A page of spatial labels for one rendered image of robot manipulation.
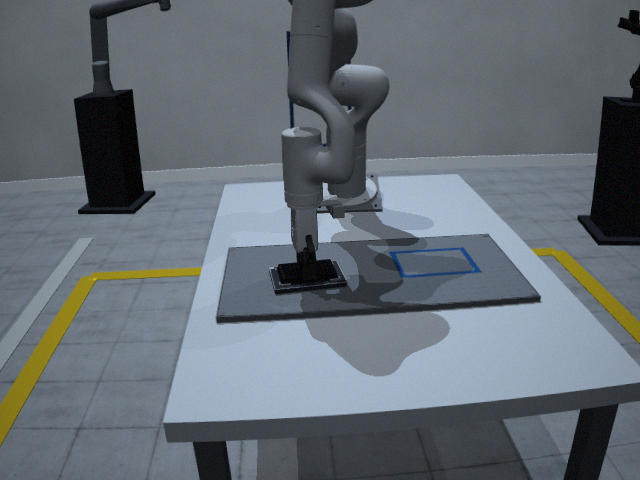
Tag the blue tape outline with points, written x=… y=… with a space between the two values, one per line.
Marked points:
x=402 y=274

